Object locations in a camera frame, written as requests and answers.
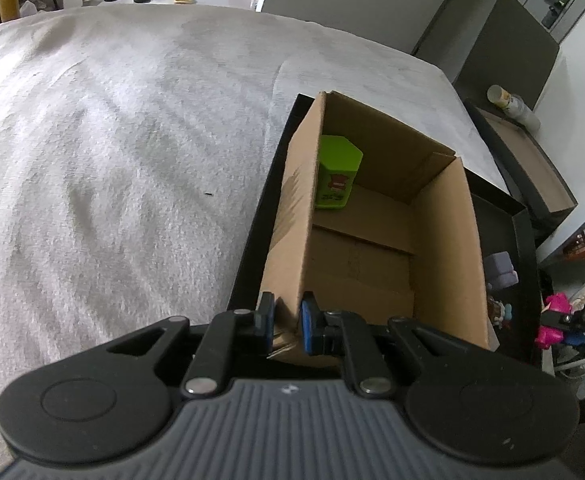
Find white bottle with yellow label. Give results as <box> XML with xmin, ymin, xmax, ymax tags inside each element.
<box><xmin>487</xmin><ymin>85</ymin><xmax>543</xmax><ymax>132</ymax></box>

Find black box with brown inside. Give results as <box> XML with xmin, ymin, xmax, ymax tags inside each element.
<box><xmin>465</xmin><ymin>100</ymin><xmax>578</xmax><ymax>235</ymax></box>

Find green printed box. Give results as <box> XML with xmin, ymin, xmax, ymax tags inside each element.
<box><xmin>314</xmin><ymin>135</ymin><xmax>363</xmax><ymax>212</ymax></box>

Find red toy figure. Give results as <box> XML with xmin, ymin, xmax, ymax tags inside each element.
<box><xmin>487</xmin><ymin>296</ymin><xmax>516</xmax><ymax>331</ymax></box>

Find dark grey panel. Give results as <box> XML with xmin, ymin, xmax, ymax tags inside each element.
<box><xmin>455</xmin><ymin>0</ymin><xmax>561</xmax><ymax>112</ymax></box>

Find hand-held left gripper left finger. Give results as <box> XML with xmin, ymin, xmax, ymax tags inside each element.
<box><xmin>103</xmin><ymin>291</ymin><xmax>277</xmax><ymax>402</ymax></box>

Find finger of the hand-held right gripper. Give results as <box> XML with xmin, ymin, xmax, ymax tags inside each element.
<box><xmin>539</xmin><ymin>311</ymin><xmax>585</xmax><ymax>349</ymax></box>

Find pink toy figure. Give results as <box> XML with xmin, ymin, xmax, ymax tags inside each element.
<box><xmin>535</xmin><ymin>294</ymin><xmax>574</xmax><ymax>352</ymax></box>

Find black shallow tray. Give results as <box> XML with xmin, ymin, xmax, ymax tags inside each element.
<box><xmin>226</xmin><ymin>92</ymin><xmax>544</xmax><ymax>377</ymax></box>

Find brown cardboard box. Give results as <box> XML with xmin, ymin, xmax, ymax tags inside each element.
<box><xmin>258</xmin><ymin>91</ymin><xmax>497</xmax><ymax>368</ymax></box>

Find black door lock handle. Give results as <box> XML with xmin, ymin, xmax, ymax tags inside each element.
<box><xmin>541</xmin><ymin>0</ymin><xmax>573</xmax><ymax>31</ymax></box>

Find pale purple block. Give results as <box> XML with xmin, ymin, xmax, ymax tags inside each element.
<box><xmin>485</xmin><ymin>251</ymin><xmax>519</xmax><ymax>291</ymax></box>

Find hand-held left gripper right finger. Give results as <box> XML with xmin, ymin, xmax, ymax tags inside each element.
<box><xmin>297</xmin><ymin>291</ymin><xmax>454</xmax><ymax>402</ymax></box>

